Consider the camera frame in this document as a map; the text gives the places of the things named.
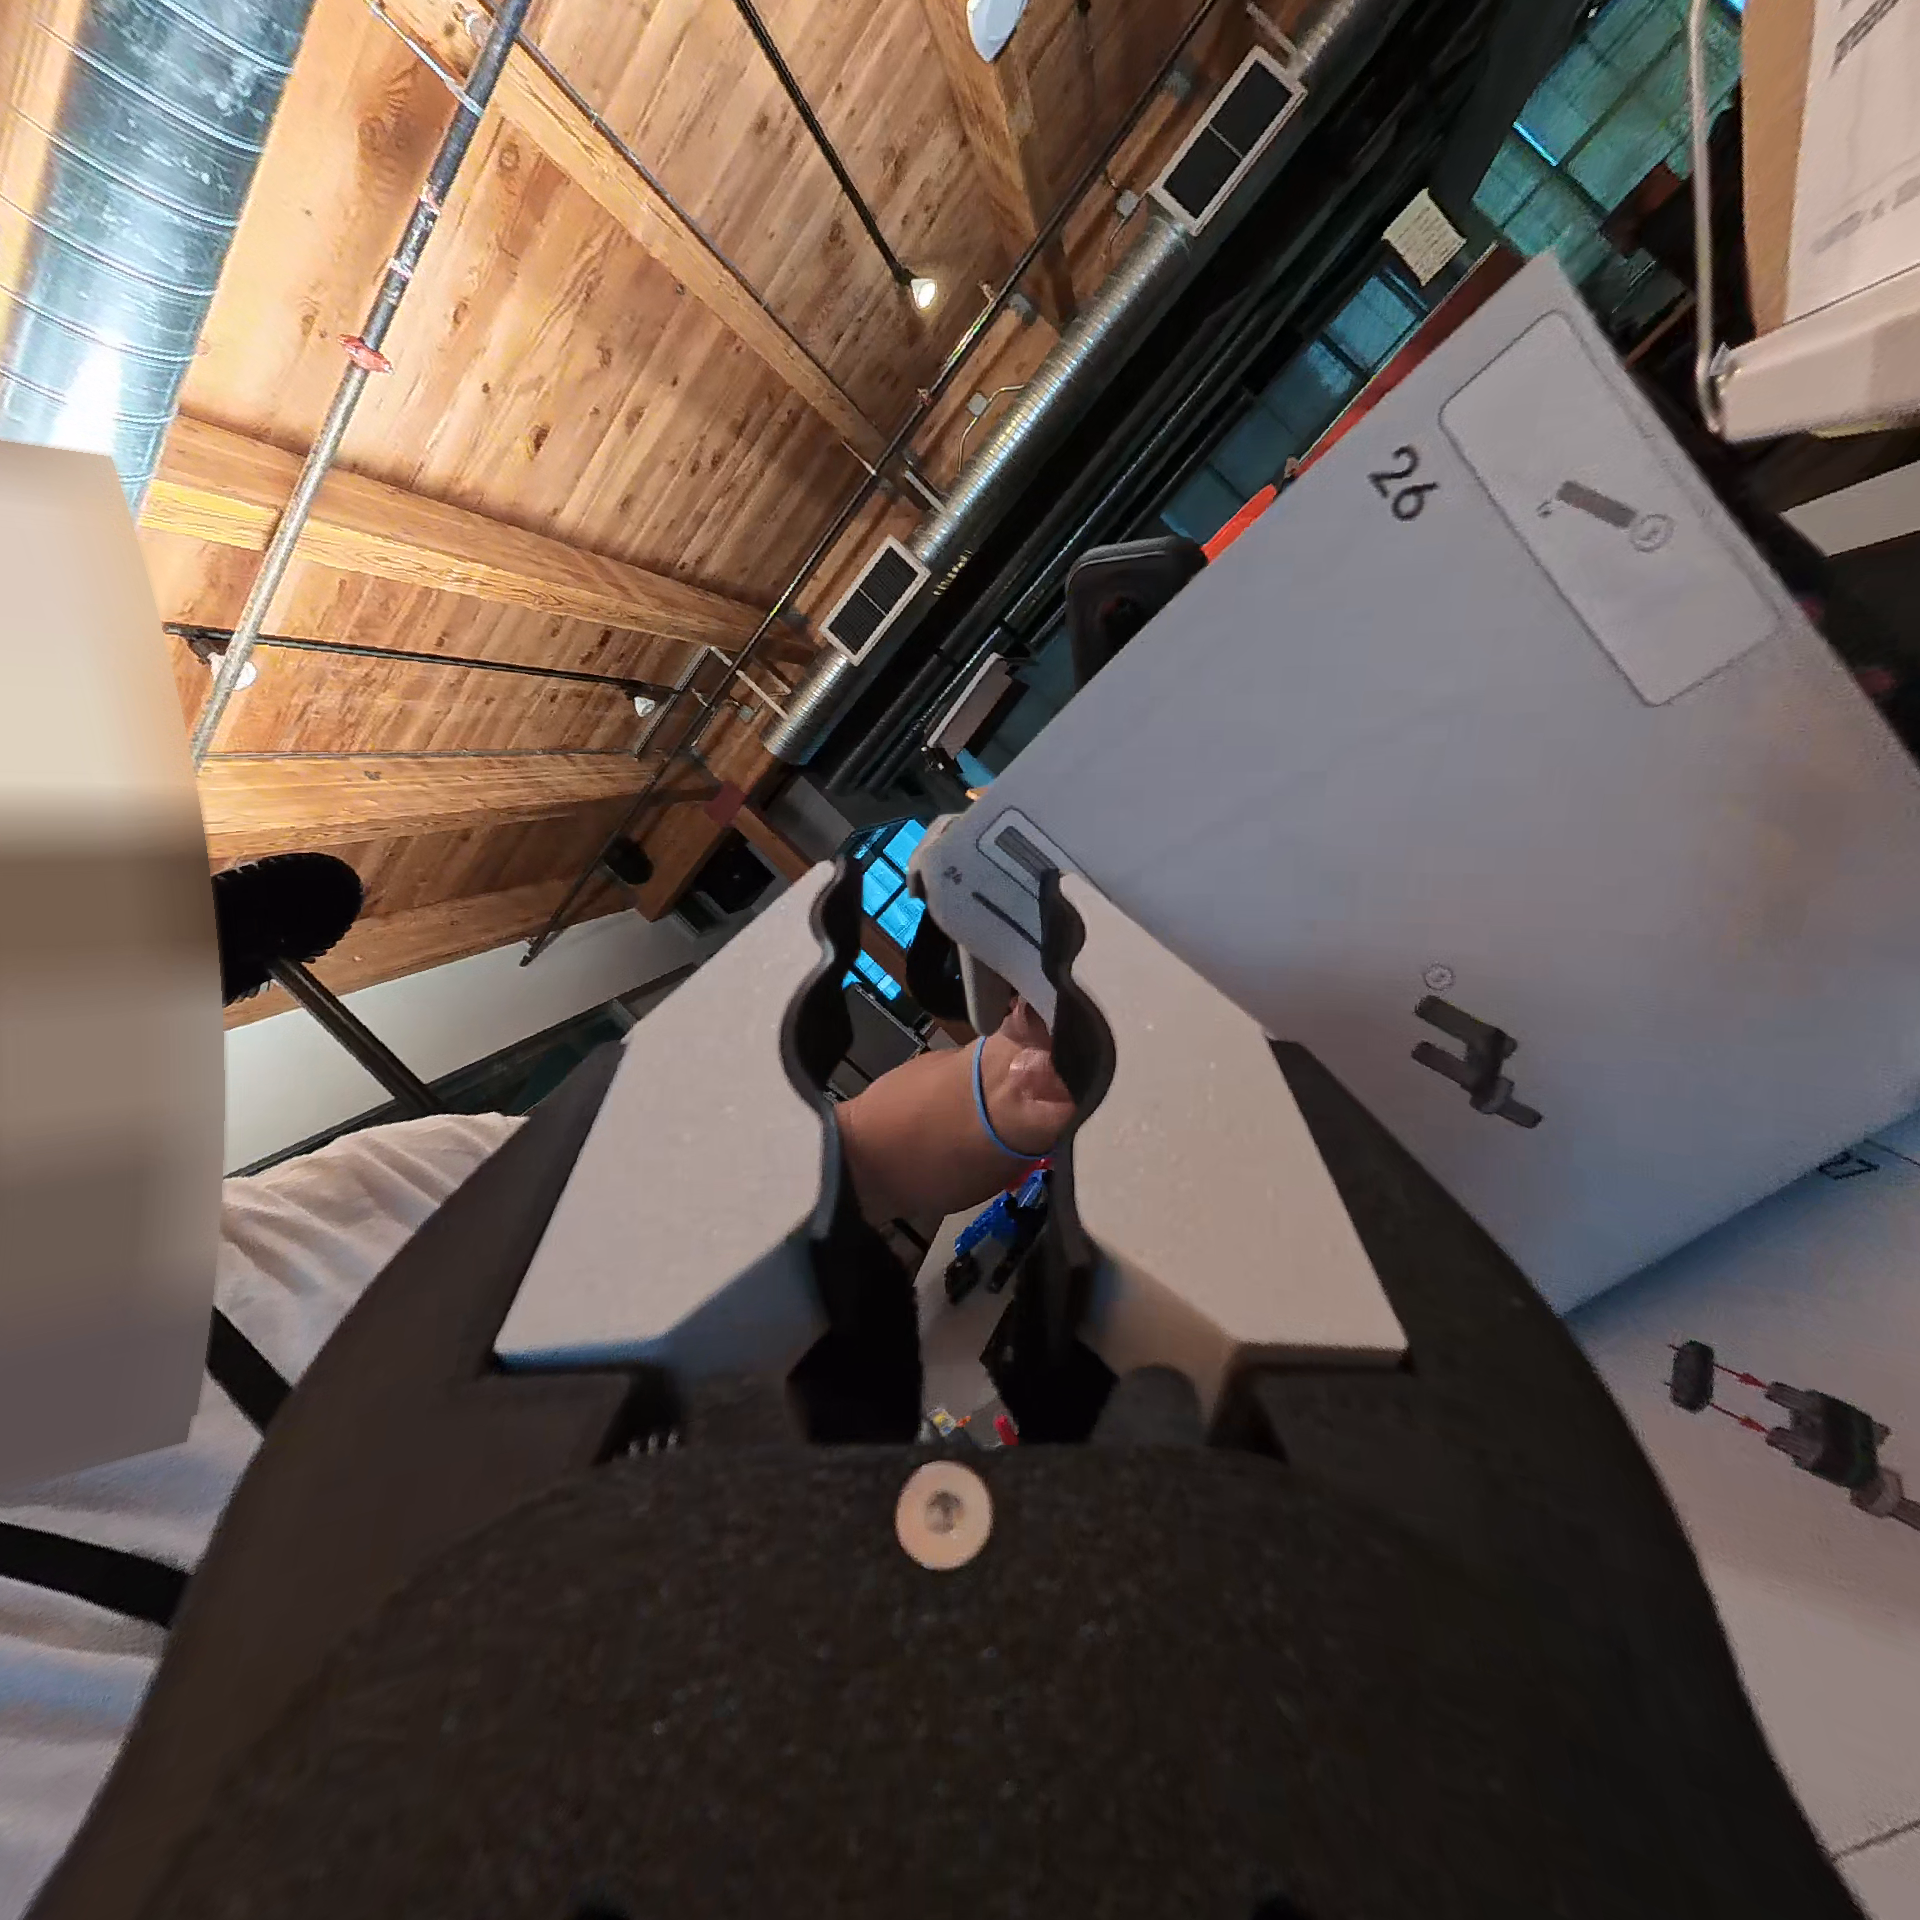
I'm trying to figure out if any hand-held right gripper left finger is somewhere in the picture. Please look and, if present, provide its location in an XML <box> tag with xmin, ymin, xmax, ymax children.
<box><xmin>489</xmin><ymin>861</ymin><xmax>867</xmax><ymax>1380</ymax></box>

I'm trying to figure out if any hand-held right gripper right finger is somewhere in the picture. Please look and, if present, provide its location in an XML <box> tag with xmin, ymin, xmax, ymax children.
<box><xmin>1038</xmin><ymin>870</ymin><xmax>1414</xmax><ymax>1390</ymax></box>

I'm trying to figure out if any lego instruction booklet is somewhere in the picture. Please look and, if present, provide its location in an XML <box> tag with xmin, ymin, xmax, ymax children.
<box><xmin>907</xmin><ymin>252</ymin><xmax>1920</xmax><ymax>1869</ymax></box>

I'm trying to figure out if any person's left forearm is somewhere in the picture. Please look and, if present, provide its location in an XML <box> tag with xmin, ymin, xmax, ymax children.
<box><xmin>832</xmin><ymin>1051</ymin><xmax>998</xmax><ymax>1225</ymax></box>

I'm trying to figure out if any blue lego piece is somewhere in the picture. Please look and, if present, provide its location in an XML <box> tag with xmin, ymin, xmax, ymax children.
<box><xmin>945</xmin><ymin>1162</ymin><xmax>1052</xmax><ymax>1300</ymax></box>

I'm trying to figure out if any person's left hand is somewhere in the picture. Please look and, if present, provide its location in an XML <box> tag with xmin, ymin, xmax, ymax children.
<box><xmin>986</xmin><ymin>1003</ymin><xmax>1081</xmax><ymax>1158</ymax></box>

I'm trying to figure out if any white ceiling air vent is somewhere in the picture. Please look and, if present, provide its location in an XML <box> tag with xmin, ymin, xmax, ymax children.
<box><xmin>1147</xmin><ymin>46</ymin><xmax>1307</xmax><ymax>228</ymax></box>
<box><xmin>816</xmin><ymin>538</ymin><xmax>929</xmax><ymax>662</ymax></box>

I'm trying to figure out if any blue wristband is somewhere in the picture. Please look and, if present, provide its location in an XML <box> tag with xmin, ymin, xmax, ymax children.
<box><xmin>971</xmin><ymin>1035</ymin><xmax>1056</xmax><ymax>1164</ymax></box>

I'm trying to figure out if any person's white t-shirt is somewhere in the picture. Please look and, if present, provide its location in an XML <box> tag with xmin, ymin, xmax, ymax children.
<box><xmin>0</xmin><ymin>1110</ymin><xmax>535</xmax><ymax>1920</ymax></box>

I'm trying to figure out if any black fuzzy object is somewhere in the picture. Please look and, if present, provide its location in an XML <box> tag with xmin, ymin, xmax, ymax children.
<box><xmin>210</xmin><ymin>853</ymin><xmax>443</xmax><ymax>1120</ymax></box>

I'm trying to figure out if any white wooden document stand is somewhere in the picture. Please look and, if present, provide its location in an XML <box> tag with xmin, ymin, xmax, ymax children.
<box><xmin>1692</xmin><ymin>0</ymin><xmax>1920</xmax><ymax>448</ymax></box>

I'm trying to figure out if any metal ceiling pipe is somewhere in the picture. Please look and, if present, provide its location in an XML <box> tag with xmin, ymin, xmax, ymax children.
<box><xmin>186</xmin><ymin>0</ymin><xmax>535</xmax><ymax>767</ymax></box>

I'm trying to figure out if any laminated instruction sheet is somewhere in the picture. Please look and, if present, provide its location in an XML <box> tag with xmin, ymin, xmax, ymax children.
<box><xmin>1791</xmin><ymin>0</ymin><xmax>1920</xmax><ymax>302</ymax></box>

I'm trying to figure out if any narrow silver air duct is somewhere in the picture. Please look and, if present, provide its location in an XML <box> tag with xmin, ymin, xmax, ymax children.
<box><xmin>762</xmin><ymin>0</ymin><xmax>1442</xmax><ymax>767</ymax></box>

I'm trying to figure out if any black shoulder strap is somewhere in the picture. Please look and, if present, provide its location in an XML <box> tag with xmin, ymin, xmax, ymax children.
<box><xmin>0</xmin><ymin>1302</ymin><xmax>293</xmax><ymax>1629</ymax></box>

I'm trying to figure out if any wide silver air duct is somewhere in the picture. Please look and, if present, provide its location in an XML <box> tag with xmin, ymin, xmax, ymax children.
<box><xmin>0</xmin><ymin>0</ymin><xmax>317</xmax><ymax>512</ymax></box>

